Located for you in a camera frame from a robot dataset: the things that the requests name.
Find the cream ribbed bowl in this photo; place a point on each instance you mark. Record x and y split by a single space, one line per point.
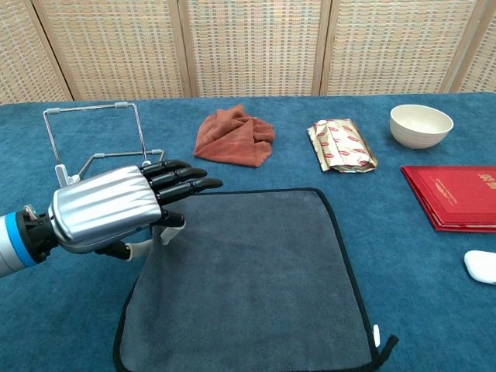
420 135

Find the gold foil packet red print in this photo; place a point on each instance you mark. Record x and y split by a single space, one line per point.
341 147

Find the red certificate booklet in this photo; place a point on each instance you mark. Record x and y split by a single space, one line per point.
457 197

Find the grey microfibre cloth black-edged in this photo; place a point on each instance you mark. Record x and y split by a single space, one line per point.
248 279

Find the blue carpet table mat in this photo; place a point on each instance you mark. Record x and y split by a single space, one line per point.
58 310

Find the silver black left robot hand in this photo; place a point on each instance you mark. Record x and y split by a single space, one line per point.
104 205

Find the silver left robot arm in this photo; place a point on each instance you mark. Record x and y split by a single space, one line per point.
7 244

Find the woven bamboo folding screen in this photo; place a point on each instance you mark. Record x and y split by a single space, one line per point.
252 46

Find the white earbuds case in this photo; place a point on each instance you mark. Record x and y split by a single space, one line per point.
482 267

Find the crumpled orange-brown cloth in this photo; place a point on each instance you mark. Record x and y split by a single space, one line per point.
232 143

